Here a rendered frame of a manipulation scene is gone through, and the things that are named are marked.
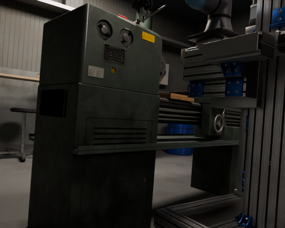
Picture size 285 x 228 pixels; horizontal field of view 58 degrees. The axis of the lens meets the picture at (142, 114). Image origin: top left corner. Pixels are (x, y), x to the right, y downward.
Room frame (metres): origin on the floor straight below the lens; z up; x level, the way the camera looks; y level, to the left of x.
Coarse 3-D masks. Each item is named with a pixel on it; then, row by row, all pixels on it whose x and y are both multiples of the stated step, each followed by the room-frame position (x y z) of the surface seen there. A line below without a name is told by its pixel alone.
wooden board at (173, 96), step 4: (160, 96) 1.92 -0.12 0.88; (164, 96) 1.89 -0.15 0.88; (168, 96) 1.86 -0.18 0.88; (172, 96) 1.87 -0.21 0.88; (176, 96) 1.90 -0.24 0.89; (180, 96) 1.93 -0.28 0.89; (184, 96) 1.97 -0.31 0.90; (184, 100) 1.98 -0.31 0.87; (188, 100) 2.00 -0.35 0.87; (192, 100) 2.04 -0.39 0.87
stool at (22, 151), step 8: (24, 112) 3.48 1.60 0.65; (32, 112) 3.54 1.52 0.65; (24, 120) 3.62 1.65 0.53; (24, 128) 3.62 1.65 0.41; (24, 136) 3.64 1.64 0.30; (0, 152) 3.42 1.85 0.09; (8, 152) 3.49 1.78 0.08; (16, 152) 3.57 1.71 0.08; (24, 152) 3.63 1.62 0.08; (32, 152) 3.65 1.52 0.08; (24, 160) 3.35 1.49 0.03
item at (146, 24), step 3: (150, 12) 4.51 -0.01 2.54; (150, 18) 4.51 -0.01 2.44; (147, 21) 4.48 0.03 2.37; (150, 21) 4.52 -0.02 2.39; (141, 24) 4.47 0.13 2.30; (144, 24) 4.46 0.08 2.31; (147, 24) 4.48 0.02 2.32; (150, 24) 4.52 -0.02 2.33; (144, 27) 4.46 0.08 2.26; (147, 27) 4.48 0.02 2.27; (150, 27) 4.53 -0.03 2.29
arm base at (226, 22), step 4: (212, 16) 1.29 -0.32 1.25; (216, 16) 1.28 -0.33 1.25; (220, 16) 1.27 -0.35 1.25; (224, 16) 1.27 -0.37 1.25; (228, 16) 1.28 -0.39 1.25; (208, 20) 1.32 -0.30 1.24; (212, 20) 1.29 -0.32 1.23; (216, 20) 1.27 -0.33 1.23; (220, 20) 1.27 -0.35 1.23; (224, 20) 1.27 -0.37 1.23; (228, 20) 1.28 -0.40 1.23; (208, 24) 1.30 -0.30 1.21; (212, 24) 1.28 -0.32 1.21; (216, 24) 1.27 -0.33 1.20; (220, 24) 1.27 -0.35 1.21; (224, 24) 1.26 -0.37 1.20; (228, 24) 1.27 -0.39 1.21; (208, 28) 1.29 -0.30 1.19; (212, 28) 1.27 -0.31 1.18; (228, 28) 1.26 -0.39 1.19; (232, 28) 1.29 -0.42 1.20
